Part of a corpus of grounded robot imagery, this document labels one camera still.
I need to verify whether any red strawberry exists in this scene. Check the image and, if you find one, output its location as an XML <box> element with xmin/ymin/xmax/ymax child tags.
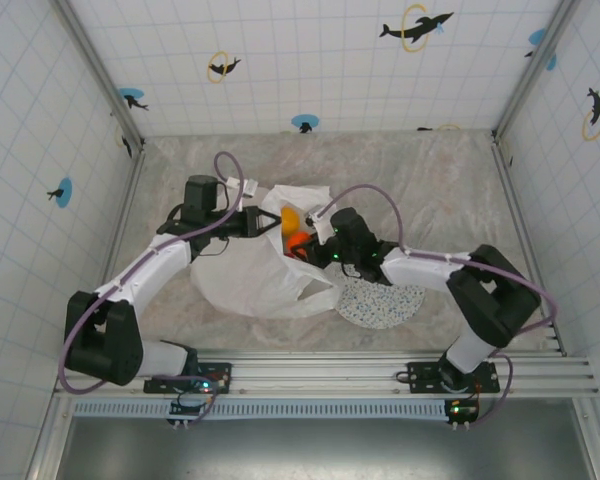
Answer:
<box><xmin>285</xmin><ymin>230</ymin><xmax>311</xmax><ymax>256</ymax></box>

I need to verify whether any controller board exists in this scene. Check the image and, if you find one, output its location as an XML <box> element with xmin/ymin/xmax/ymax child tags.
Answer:
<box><xmin>443</xmin><ymin>394</ymin><xmax>481</xmax><ymax>427</ymax></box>
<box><xmin>167</xmin><ymin>384</ymin><xmax>217</xmax><ymax>427</ymax></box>

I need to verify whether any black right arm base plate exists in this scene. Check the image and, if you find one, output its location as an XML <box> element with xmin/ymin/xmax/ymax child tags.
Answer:
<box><xmin>394</xmin><ymin>359</ymin><xmax>501</xmax><ymax>394</ymax></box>

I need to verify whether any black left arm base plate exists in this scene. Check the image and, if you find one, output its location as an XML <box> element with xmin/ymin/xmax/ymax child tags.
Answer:
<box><xmin>143</xmin><ymin>361</ymin><xmax>234</xmax><ymax>396</ymax></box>

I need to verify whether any right controller board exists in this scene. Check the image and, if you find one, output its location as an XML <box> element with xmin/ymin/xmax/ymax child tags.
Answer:
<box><xmin>443</xmin><ymin>394</ymin><xmax>481</xmax><ymax>427</ymax></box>

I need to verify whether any white slotted cable duct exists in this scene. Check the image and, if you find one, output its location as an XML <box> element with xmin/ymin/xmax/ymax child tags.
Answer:
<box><xmin>72</xmin><ymin>399</ymin><xmax>451</xmax><ymax>419</ymax></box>

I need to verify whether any grey metal panel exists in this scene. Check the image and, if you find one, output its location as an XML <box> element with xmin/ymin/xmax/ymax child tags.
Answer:
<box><xmin>54</xmin><ymin>414</ymin><xmax>597</xmax><ymax>480</ymax></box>

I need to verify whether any aluminium mounting rail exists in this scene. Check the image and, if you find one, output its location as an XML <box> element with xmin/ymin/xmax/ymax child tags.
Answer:
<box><xmin>54</xmin><ymin>348</ymin><xmax>600</xmax><ymax>400</ymax></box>

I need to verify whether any yellow speckled apple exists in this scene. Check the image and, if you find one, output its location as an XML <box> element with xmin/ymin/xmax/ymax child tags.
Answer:
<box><xmin>279</xmin><ymin>206</ymin><xmax>301</xmax><ymax>237</ymax></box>

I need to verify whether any white plastic bag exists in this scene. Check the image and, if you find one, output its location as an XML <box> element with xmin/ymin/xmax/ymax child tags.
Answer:
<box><xmin>189</xmin><ymin>183</ymin><xmax>342</xmax><ymax>321</ymax></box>

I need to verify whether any speckled white plate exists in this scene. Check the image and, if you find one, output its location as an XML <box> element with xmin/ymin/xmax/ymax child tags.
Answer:
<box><xmin>329</xmin><ymin>264</ymin><xmax>426</xmax><ymax>330</ymax></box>

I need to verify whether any aluminium frame post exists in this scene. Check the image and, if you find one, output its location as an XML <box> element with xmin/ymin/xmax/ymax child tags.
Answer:
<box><xmin>49</xmin><ymin>0</ymin><xmax>147</xmax><ymax>152</ymax></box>
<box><xmin>491</xmin><ymin>0</ymin><xmax>581</xmax><ymax>142</ymax></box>

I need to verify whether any aluminium side rail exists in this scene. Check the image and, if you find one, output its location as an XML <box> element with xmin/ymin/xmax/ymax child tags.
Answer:
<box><xmin>491</xmin><ymin>133</ymin><xmax>567</xmax><ymax>357</ymax></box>
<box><xmin>98</xmin><ymin>144</ymin><xmax>147</xmax><ymax>361</ymax></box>

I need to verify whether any left controller board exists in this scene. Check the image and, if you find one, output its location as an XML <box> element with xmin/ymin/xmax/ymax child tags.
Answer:
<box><xmin>167</xmin><ymin>384</ymin><xmax>217</xmax><ymax>427</ymax></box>

